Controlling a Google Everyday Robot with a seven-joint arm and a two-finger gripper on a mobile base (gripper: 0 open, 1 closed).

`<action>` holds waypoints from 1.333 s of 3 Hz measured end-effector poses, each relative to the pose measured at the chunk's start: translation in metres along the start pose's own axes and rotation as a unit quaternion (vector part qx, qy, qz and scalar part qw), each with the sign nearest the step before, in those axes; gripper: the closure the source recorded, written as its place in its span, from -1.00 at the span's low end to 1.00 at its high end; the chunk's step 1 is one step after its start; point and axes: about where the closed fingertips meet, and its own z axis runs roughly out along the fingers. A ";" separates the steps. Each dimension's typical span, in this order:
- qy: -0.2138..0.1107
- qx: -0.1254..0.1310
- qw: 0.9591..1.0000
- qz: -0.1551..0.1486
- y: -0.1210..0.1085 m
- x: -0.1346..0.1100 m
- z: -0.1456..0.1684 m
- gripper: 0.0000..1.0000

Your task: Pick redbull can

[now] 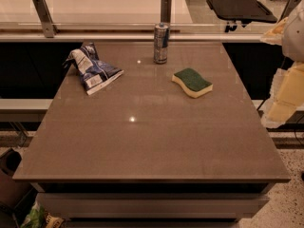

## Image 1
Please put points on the blue white chip bag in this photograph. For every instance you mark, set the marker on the blue white chip bag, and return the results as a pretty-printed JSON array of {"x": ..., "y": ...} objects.
[{"x": 94, "y": 73}]

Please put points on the dark bin on floor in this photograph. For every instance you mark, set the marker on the dark bin on floor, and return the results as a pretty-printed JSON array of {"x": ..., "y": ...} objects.
[{"x": 11, "y": 191}]

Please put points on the left metal glass bracket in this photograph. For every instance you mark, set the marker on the left metal glass bracket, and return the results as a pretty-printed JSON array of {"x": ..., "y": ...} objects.
[{"x": 48, "y": 27}]

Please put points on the green yellow sponge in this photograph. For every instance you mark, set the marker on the green yellow sponge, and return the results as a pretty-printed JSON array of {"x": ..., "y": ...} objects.
[{"x": 192, "y": 83}]

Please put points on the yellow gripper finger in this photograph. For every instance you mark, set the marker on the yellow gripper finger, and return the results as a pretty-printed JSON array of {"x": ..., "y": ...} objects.
[
  {"x": 277, "y": 35},
  {"x": 287, "y": 95}
]

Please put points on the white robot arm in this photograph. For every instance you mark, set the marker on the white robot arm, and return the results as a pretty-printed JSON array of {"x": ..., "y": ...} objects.
[{"x": 294, "y": 48}]

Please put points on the green snack bag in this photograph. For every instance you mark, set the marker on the green snack bag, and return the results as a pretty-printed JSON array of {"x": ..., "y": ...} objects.
[{"x": 35, "y": 218}]

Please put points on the yellow snack package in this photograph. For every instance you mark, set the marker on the yellow snack package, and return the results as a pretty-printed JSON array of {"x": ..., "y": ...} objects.
[{"x": 53, "y": 222}]

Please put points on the silver blue redbull can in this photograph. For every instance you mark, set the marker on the silver blue redbull can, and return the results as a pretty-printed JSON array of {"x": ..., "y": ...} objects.
[{"x": 161, "y": 36}]

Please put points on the right metal glass bracket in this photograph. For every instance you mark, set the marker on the right metal glass bracket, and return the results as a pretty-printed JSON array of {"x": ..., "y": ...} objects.
[{"x": 291, "y": 5}]

